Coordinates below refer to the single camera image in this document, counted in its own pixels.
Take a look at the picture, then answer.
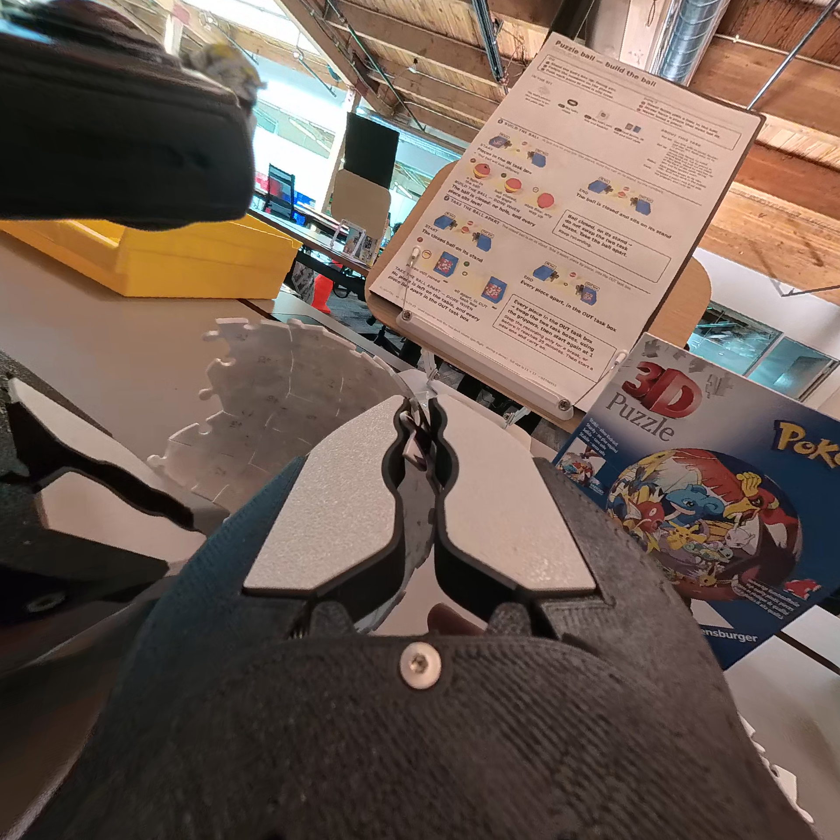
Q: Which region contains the white sheet holder bar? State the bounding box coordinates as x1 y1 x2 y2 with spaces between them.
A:
395 308 581 421

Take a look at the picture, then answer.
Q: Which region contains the partly built white puzzle ball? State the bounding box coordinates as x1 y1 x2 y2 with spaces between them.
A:
147 317 437 634

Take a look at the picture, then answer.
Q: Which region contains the black hanging panel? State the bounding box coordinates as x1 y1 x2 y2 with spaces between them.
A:
344 112 400 193

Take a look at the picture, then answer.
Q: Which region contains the large yellow bin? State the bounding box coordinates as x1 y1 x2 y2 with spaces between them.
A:
0 217 303 299

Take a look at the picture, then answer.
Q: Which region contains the black metal pole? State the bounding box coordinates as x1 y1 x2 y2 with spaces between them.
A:
556 0 601 42

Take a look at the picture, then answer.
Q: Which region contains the silver ventilation duct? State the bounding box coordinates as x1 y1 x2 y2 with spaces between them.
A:
656 0 729 86

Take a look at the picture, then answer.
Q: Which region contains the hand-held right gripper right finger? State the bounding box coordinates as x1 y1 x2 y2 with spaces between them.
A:
428 394 599 622

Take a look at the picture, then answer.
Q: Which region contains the thin metal wire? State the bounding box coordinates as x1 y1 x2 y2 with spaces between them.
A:
399 248 421 319
570 353 629 408

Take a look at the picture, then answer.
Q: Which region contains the printed instruction sheet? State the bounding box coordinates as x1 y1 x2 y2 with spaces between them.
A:
369 31 765 421

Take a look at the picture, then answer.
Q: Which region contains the pile of puzzle pieces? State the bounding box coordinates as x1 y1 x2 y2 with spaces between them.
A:
738 712 821 828

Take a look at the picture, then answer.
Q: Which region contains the beige rounded board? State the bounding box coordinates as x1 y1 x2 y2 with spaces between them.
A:
331 169 392 231

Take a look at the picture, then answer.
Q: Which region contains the black mesh chair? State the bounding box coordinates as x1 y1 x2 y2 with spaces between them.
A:
268 164 296 221

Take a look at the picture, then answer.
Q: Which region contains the instruction sheet on clipboard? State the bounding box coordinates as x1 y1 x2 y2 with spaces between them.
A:
364 108 713 434

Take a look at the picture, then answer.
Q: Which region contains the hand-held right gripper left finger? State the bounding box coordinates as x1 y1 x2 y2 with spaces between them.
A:
241 395 421 621

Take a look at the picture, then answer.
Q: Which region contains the clear acrylic stand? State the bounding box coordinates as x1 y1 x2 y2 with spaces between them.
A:
331 220 376 265

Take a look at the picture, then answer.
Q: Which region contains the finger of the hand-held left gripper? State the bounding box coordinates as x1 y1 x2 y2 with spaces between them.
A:
38 467 227 564
5 377 198 531

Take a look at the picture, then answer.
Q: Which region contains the blue puzzle box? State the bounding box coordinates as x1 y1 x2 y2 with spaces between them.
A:
551 331 840 670

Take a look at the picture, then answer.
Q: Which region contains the long wooden desk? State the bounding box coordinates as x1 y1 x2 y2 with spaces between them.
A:
249 206 375 277

